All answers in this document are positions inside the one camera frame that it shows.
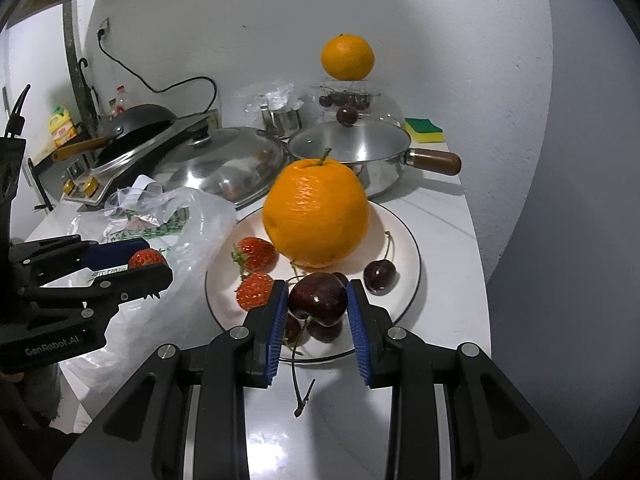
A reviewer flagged clear plastic fruit box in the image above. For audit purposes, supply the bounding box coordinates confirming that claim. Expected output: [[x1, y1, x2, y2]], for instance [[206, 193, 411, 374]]
[[309, 79, 403, 128]]

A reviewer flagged large orange with stem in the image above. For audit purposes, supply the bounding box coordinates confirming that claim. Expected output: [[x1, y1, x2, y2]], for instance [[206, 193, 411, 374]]
[[262, 149, 370, 268]]

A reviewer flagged black wok with wooden handle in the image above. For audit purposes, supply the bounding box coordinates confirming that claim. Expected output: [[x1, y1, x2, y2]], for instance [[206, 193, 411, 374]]
[[52, 104, 178, 163]]

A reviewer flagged yellow detergent bottle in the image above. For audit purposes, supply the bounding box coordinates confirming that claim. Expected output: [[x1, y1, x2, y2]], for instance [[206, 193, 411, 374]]
[[47, 104, 76, 150]]

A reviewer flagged green and yellow sponge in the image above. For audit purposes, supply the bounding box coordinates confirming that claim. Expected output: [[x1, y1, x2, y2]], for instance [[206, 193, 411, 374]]
[[404, 117, 445, 145]]

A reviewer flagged long black power cable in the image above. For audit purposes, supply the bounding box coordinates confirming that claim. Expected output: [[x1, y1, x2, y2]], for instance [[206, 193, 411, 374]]
[[97, 30, 218, 121]]

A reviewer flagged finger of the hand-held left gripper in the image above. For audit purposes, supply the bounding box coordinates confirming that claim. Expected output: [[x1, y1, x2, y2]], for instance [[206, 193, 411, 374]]
[[22, 264, 174, 328], [10, 235, 151, 286]]

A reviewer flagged pile of small dark cherries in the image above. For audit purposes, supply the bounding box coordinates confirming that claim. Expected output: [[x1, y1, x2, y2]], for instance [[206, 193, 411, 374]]
[[318, 91, 372, 110]]

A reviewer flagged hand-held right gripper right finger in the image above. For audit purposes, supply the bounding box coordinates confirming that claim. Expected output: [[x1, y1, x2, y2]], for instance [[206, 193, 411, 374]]
[[346, 279, 583, 480]]

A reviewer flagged red strawberry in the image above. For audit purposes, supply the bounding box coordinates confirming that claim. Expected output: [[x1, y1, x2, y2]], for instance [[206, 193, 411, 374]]
[[231, 236, 278, 275], [128, 247, 168, 271], [236, 272, 275, 312]]

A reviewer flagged steel induction cooker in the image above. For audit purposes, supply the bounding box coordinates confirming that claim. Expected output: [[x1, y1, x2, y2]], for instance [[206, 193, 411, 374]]
[[61, 112, 221, 206]]

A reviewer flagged round orange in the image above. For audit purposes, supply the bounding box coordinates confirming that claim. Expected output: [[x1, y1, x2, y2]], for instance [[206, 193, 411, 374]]
[[321, 33, 375, 81]]

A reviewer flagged steel saucepan with wooden handle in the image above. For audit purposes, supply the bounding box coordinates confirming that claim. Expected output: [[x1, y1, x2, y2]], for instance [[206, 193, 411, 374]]
[[287, 142, 462, 200]]

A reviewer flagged crumpled clear plastic wrap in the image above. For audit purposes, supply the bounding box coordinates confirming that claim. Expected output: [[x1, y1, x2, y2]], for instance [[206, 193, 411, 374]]
[[235, 79, 313, 136]]

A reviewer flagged white plate with dark rim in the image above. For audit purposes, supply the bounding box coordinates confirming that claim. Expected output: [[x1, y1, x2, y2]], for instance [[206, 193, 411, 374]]
[[205, 199, 422, 363]]

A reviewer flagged black metal rack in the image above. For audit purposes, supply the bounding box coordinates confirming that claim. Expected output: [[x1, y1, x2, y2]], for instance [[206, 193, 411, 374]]
[[27, 135, 66, 211]]

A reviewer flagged small steel cup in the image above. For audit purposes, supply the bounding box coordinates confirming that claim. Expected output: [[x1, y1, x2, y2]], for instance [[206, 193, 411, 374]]
[[260, 100, 303, 133]]

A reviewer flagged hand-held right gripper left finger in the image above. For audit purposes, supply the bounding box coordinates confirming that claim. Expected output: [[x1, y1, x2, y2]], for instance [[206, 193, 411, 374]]
[[52, 280, 291, 480]]

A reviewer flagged clear printed plastic bag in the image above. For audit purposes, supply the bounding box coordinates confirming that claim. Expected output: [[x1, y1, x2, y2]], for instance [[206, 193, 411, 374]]
[[60, 187, 238, 393]]

